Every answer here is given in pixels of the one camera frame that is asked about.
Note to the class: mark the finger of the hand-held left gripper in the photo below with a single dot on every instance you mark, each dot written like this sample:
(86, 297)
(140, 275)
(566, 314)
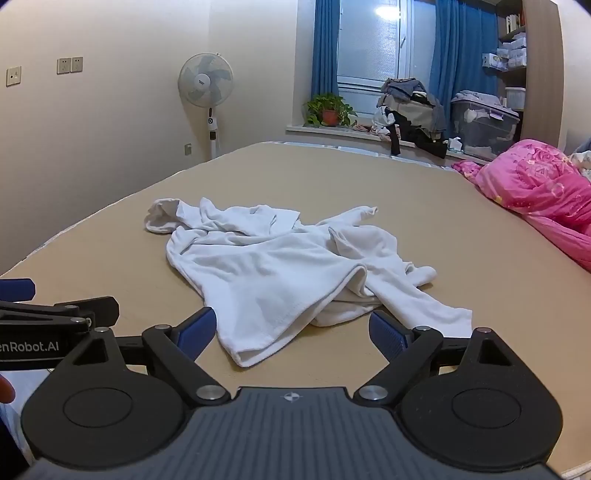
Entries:
(69, 310)
(16, 289)

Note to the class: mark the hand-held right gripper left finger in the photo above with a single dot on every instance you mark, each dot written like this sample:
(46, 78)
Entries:
(199, 328)

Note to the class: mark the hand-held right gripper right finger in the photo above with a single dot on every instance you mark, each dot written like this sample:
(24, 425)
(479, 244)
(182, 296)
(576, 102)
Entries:
(388, 337)

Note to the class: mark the white hooded shirt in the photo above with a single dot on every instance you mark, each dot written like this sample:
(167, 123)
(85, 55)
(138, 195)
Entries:
(277, 267)

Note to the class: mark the pile of clothes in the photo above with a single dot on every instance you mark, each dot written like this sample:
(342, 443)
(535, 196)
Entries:
(411, 115)

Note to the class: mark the person's left hand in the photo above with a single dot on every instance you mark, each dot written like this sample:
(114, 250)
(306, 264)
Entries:
(5, 390)

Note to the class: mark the tan bed mat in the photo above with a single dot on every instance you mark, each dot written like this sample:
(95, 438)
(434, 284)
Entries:
(115, 258)

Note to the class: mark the tissue box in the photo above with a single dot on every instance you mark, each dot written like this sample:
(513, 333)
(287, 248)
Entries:
(455, 144)

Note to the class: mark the window sill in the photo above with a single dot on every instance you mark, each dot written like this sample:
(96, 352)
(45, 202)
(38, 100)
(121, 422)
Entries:
(332, 131)

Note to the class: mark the pink floral quilt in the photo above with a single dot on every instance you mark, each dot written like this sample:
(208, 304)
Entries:
(540, 184)

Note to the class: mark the clear plastic storage box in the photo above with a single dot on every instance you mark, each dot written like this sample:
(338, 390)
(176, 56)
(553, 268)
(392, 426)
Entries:
(485, 129)

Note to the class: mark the potted green plant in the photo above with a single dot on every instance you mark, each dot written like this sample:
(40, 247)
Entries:
(328, 108)

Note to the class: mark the white standing fan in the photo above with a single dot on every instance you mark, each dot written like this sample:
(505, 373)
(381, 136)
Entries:
(205, 78)

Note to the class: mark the grey patterned cloth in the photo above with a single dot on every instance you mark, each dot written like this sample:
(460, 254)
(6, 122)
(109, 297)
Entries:
(582, 161)

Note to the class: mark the white plastic container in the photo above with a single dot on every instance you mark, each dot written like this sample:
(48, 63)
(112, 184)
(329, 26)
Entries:
(515, 98)

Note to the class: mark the window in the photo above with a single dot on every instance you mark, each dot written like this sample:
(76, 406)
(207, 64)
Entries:
(374, 46)

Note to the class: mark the blue curtain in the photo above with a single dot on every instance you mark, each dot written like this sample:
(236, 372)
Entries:
(461, 50)
(325, 50)

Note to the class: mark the stack of white boxes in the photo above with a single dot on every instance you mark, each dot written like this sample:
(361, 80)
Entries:
(508, 53)

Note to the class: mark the wooden shelf unit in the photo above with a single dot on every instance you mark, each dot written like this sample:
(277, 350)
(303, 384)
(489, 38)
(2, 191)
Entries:
(547, 69)

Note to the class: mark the white wall socket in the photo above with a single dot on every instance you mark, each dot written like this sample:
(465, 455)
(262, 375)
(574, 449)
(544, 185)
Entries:
(63, 65)
(77, 64)

